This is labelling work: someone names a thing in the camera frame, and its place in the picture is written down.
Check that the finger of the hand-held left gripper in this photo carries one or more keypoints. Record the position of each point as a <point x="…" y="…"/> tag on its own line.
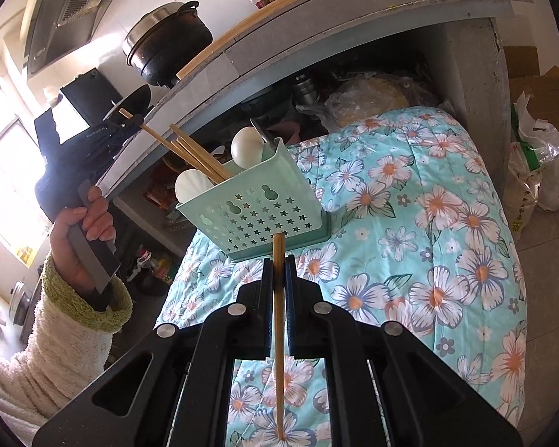
<point x="130" y="125"/>

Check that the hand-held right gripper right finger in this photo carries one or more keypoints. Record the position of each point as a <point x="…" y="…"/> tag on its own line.
<point x="289" y="307"/>

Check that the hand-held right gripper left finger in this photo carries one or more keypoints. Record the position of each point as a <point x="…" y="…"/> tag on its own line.
<point x="268" y="307"/>

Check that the white shell-shaped spoon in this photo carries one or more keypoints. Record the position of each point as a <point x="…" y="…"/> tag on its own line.
<point x="191" y="186"/>

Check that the green plastic utensil holder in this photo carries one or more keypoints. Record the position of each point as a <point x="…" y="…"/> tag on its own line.
<point x="261" y="214"/>

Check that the white plastic spoon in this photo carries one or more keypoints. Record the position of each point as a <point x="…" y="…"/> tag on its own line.
<point x="246" y="146"/>

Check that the large metal spoon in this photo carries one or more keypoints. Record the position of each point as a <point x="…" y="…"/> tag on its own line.
<point x="263" y="132"/>

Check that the person's left hand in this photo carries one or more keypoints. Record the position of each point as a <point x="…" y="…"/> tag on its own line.
<point x="70" y="251"/>

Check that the black box appliance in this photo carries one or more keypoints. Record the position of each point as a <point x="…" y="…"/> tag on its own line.
<point x="91" y="91"/>

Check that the wooden cutting board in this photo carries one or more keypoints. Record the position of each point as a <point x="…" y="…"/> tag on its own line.
<point x="191" y="65"/>

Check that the black pot with steel lid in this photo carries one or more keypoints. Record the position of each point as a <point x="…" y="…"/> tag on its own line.
<point x="172" y="42"/>

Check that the cooking oil bottle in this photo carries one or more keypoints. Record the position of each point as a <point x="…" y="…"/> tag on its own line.
<point x="160" y="265"/>

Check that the steel range hood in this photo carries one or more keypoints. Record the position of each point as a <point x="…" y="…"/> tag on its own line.
<point x="74" y="0"/>

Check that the floral teal blanket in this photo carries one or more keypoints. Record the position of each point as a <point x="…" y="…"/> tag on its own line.
<point x="424" y="223"/>

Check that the stacked steel containers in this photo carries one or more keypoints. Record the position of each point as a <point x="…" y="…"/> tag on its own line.
<point x="305" y="89"/>

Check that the plastic bag of flatbread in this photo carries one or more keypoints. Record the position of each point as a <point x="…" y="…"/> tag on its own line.
<point x="372" y="98"/>

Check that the plastic bags on floor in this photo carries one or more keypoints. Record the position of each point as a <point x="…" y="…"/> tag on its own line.
<point x="526" y="172"/>

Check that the cardboard box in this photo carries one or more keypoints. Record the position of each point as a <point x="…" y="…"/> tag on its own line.
<point x="545" y="88"/>

